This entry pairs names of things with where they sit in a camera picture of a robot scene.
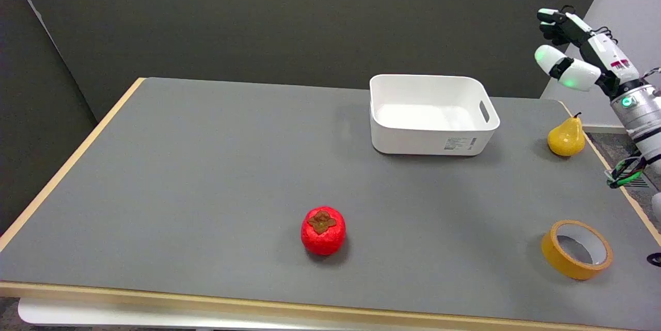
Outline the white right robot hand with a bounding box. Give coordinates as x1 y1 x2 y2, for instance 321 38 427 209
534 6 637 96

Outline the yellow tape roll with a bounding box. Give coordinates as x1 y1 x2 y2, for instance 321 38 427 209
541 219 613 281

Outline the yellow toy pear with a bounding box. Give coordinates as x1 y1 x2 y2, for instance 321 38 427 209
547 112 586 157

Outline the white plastic storage bin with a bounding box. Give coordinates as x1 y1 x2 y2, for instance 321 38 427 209
369 74 501 156

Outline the red toy persimmon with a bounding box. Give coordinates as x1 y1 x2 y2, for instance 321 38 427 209
301 206 347 257

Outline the green black cable bundle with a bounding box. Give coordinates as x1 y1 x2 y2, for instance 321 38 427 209
605 155 648 190

